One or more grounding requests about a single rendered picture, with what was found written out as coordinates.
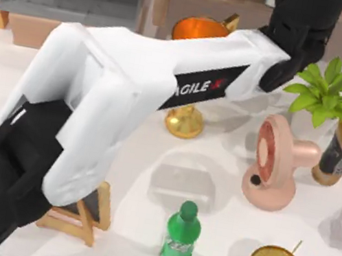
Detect wooden cupboard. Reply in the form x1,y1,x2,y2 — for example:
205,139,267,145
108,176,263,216
139,0,342,71

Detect gold trophy with orange bowl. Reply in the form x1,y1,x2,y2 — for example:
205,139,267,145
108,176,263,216
155,3,242,144

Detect green potted plant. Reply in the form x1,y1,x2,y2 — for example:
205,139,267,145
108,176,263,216
273,49,342,151

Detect pink desk fan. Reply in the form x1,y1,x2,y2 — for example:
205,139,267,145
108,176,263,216
238,111,327,218

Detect green bottle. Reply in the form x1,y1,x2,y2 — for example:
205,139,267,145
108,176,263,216
158,197,207,256

